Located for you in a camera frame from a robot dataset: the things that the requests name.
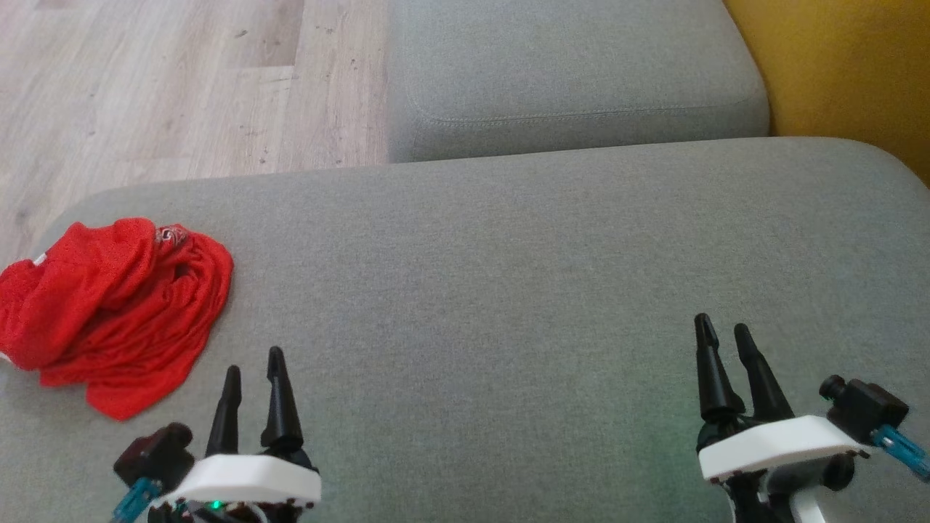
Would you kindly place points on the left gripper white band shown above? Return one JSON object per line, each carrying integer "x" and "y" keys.
{"x": 247, "y": 481}

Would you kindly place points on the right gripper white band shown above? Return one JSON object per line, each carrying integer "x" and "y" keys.
{"x": 777, "y": 447}

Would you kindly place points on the red basketball jersey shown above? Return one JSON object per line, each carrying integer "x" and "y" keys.
{"x": 109, "y": 305}

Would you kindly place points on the large grey sofa seat cushion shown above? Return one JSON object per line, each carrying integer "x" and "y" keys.
{"x": 508, "y": 290}

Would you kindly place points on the yellow sofa back cushion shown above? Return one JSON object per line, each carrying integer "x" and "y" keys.
{"x": 850, "y": 65}

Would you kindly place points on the small grey sofa seat cushion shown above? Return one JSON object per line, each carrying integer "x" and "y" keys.
{"x": 567, "y": 65}

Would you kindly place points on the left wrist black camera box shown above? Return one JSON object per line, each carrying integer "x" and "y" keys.
{"x": 156, "y": 454}

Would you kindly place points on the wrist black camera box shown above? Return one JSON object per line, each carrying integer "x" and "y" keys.
{"x": 864, "y": 410}
{"x": 156, "y": 454}

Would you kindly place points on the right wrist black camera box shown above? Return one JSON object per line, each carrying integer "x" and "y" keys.
{"x": 864, "y": 410}

